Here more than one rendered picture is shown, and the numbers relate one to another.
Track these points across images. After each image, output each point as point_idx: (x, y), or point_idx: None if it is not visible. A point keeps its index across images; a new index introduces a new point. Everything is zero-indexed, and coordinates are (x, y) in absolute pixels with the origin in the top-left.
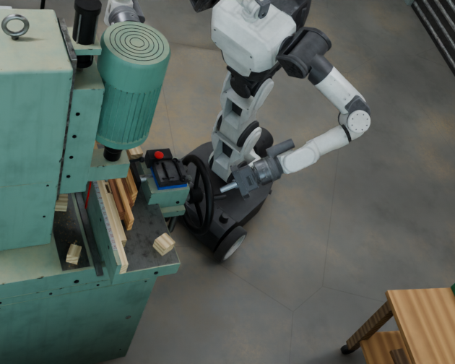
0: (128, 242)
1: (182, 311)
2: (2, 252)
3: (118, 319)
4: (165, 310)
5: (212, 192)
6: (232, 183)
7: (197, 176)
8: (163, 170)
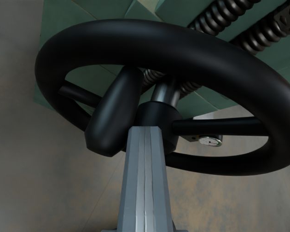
0: None
1: (28, 175)
2: None
3: None
4: (42, 159)
5: (162, 43)
6: (162, 210)
7: (223, 119)
8: None
